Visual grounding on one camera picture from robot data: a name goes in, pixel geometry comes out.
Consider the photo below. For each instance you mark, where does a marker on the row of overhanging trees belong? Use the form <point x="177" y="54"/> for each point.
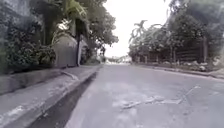
<point x="95" y="23"/>

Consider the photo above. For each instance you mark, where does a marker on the grey concrete road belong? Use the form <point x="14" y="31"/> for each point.
<point x="146" y="96"/>

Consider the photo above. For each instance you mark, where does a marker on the dark roadside gutter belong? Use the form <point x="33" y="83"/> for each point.
<point x="61" y="108"/>

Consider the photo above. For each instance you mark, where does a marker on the concrete pavement strip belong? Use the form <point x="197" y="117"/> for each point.
<point x="186" y="70"/>

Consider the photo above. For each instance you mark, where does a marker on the dark slatted fence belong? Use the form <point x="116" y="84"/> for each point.
<point x="188" y="53"/>

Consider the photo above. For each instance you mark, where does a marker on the row of trees and palms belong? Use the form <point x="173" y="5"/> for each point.
<point x="186" y="26"/>

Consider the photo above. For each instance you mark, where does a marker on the dark green bush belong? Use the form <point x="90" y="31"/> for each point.
<point x="28" y="50"/>

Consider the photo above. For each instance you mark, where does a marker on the raised concrete pavement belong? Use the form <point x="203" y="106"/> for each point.
<point x="30" y="98"/>

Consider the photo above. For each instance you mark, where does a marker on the grey rounded wall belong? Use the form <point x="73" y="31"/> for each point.
<point x="66" y="51"/>

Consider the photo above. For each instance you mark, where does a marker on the grey building wall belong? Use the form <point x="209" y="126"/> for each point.
<point x="13" y="15"/>

